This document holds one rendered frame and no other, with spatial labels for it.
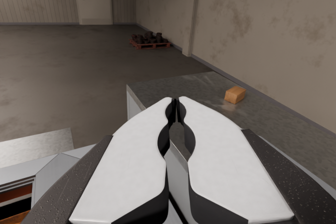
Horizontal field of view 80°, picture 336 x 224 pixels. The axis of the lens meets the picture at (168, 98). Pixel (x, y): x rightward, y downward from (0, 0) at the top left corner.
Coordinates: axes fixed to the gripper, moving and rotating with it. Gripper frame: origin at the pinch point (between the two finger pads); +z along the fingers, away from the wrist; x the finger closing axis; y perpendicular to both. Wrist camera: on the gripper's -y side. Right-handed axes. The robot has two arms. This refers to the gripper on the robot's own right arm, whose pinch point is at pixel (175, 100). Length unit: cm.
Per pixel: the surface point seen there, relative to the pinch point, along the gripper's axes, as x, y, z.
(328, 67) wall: 184, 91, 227
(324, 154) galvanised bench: 49, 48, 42
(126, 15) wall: -207, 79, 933
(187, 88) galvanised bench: 6, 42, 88
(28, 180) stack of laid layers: -59, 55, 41
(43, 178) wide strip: -53, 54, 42
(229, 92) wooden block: 25, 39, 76
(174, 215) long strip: -3, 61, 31
